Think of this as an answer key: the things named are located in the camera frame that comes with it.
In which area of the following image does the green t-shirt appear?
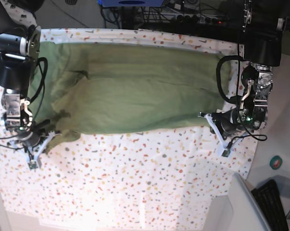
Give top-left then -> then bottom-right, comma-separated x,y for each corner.
30,42 -> 224,151

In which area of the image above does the black keyboard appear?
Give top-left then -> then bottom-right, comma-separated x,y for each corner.
252,179 -> 289,231

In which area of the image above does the green tape roll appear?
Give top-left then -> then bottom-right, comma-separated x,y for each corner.
269,155 -> 283,170

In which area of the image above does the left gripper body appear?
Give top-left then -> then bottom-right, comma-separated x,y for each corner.
215,112 -> 242,140

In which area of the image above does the white monitor edge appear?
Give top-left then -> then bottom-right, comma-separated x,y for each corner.
228,173 -> 271,231

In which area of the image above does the blue box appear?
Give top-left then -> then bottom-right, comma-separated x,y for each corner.
98,0 -> 170,7

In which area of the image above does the terrazzo patterned tablecloth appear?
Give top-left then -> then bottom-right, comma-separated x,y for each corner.
0,29 -> 257,230

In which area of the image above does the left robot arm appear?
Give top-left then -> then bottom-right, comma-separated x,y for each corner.
212,0 -> 285,140

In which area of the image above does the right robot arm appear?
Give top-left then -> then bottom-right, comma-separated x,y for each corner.
0,25 -> 48,148

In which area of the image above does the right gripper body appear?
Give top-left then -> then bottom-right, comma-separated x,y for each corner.
17,128 -> 45,147

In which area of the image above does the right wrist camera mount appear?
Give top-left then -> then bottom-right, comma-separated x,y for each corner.
8,131 -> 61,170

